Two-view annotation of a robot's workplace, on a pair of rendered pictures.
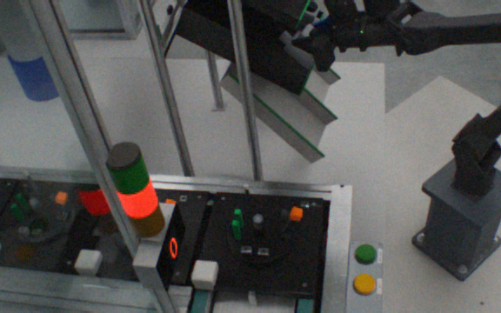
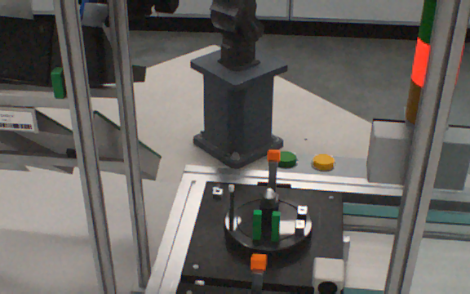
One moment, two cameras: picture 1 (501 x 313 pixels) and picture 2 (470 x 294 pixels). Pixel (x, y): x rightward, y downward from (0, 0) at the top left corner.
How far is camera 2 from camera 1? 1.22 m
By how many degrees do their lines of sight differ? 69
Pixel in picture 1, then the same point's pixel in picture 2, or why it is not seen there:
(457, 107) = not seen: hidden behind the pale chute
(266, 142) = (37, 280)
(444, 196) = (252, 75)
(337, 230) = (250, 180)
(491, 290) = (292, 132)
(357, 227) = not seen: hidden behind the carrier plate
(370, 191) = (157, 192)
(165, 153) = not seen: outside the picture
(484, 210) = (269, 60)
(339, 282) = (321, 179)
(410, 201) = (178, 166)
